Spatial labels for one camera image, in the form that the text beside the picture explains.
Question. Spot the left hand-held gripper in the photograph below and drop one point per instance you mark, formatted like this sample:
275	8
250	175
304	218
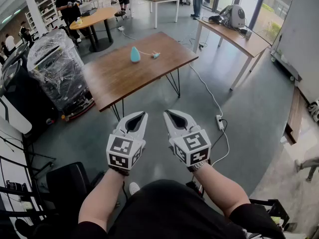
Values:
119	146

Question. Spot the light wooden desk white legs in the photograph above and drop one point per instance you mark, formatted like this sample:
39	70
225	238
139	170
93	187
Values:
239	40

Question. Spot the white helmet-shaped device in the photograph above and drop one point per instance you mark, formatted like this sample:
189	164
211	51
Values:
235	15

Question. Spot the white camera device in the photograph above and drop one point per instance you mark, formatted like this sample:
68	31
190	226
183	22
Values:
314	111

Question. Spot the black headset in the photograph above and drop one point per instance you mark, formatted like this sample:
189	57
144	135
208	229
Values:
214	19

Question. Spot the white rolling board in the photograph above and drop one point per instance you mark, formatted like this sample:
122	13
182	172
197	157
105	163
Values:
301	46

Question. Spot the round wooden table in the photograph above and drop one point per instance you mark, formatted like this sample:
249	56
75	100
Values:
94	17

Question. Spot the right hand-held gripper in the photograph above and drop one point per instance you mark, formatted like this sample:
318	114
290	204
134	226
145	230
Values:
192	143

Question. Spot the metal wristwatch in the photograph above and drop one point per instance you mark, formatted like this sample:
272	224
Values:
198	166

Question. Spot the person's right forearm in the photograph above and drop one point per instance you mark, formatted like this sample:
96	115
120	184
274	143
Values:
219	188

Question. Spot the person's black shirt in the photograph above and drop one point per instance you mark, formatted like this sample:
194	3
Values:
169	213

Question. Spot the plastic-wrapped machine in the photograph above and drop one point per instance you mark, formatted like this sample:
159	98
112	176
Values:
57	71

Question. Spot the brown wooden table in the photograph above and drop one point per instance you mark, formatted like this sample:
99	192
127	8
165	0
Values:
124	76

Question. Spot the person's left forearm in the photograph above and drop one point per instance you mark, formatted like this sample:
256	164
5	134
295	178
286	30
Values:
102	198

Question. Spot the person's white shoe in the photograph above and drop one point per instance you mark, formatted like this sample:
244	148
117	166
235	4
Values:
134	188

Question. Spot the black chair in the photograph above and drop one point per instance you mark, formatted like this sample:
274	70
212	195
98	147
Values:
67	183

